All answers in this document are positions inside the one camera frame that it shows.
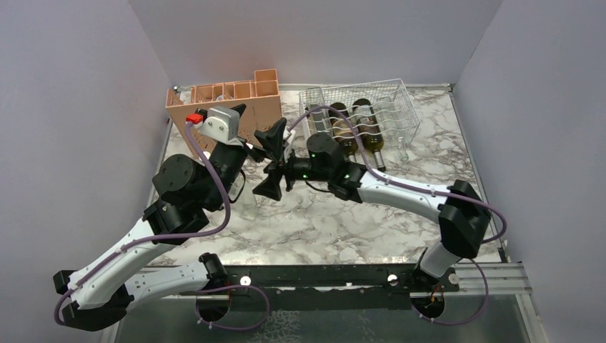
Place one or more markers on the peach plastic crate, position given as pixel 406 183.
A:
pixel 261 95

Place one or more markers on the green Primitivo wine bottle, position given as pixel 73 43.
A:
pixel 370 133

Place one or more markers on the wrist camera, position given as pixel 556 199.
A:
pixel 288 140
pixel 218 123

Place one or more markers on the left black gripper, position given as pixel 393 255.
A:
pixel 257 153

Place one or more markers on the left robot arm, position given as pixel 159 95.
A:
pixel 193 202

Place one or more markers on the green wine bottle silver neck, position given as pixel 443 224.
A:
pixel 344 136

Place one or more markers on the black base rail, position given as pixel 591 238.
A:
pixel 317 287

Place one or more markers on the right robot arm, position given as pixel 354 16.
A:
pixel 457 209

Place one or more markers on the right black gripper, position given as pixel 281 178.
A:
pixel 271 187

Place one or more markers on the white wire wine rack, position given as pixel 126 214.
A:
pixel 395 89

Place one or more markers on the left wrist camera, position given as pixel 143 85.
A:
pixel 218 123

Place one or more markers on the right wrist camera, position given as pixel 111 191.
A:
pixel 288 140

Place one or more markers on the small clear glass bottle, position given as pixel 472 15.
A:
pixel 243 202

